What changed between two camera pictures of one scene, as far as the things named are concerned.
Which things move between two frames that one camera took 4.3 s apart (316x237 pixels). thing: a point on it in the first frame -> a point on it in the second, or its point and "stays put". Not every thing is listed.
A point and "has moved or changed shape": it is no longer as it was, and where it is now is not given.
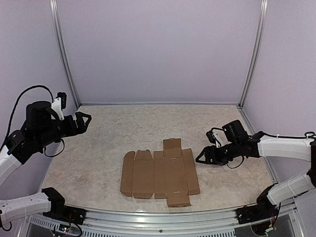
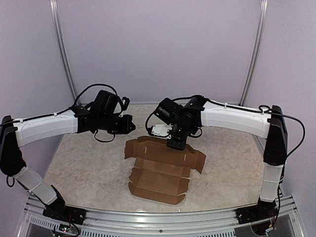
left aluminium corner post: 63,53 stays put
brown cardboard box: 170,174 has moved or changed shape
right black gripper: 215,158 -> 179,145
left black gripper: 81,128 -> 126,129
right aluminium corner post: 262,23 stays put
